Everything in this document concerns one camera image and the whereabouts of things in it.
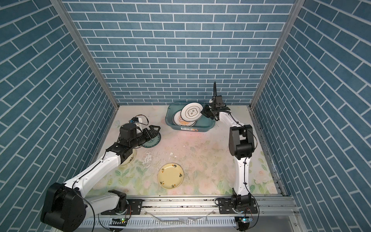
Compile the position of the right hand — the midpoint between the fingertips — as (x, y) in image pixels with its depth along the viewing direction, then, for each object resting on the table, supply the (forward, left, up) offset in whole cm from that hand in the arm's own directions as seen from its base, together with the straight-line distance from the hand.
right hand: (201, 111), depth 102 cm
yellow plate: (-42, +16, -13) cm, 47 cm away
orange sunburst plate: (-2, +18, -9) cm, 20 cm away
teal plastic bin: (-2, -3, -12) cm, 13 cm away
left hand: (-24, +24, +7) cm, 34 cm away
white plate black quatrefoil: (+1, +7, -3) cm, 8 cm away
